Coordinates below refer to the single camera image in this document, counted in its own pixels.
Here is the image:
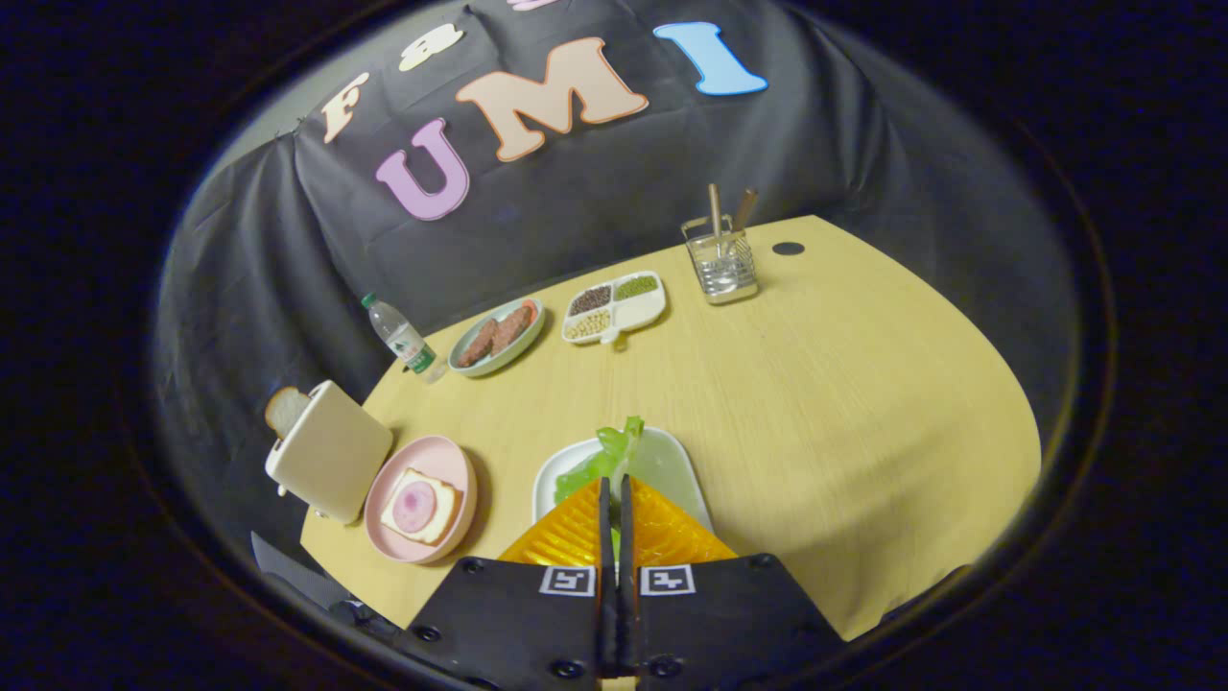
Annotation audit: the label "white rectangular plate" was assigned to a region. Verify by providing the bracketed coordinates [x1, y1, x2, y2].
[532, 427, 714, 534]

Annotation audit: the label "pale green plate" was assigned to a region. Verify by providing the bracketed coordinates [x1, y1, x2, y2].
[448, 297, 546, 378]

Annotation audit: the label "brown meat patty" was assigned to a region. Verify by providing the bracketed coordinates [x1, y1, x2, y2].
[457, 319, 498, 369]
[490, 305, 534, 354]

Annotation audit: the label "clear plastic water bottle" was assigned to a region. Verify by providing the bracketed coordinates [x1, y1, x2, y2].
[361, 293, 449, 385]

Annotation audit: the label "black backdrop cloth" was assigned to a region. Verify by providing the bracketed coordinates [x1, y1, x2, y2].
[153, 0, 1080, 577]

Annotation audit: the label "metal utensil holder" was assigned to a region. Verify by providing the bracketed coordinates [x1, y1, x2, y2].
[681, 215, 759, 305]

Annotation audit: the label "plain bread slice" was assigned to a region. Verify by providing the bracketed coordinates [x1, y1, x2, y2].
[265, 386, 313, 441]

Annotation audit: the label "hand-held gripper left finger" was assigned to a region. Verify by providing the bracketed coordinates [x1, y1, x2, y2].
[395, 475, 616, 684]

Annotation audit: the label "toast slice under ham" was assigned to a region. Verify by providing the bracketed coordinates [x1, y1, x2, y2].
[380, 467, 464, 546]

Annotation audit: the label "pink round plate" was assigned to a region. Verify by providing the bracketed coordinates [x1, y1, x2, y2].
[365, 436, 478, 565]

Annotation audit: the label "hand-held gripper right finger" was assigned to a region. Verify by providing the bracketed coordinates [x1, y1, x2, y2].
[619, 475, 845, 684]

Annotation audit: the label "cream toaster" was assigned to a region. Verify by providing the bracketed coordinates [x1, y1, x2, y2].
[265, 380, 394, 525]

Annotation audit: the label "pink ham slice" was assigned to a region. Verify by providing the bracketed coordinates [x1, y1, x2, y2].
[392, 481, 438, 535]

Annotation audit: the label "white divided dish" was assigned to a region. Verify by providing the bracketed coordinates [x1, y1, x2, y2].
[561, 271, 668, 352]

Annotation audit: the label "green lettuce leaf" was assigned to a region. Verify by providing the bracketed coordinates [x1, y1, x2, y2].
[555, 416, 646, 505]

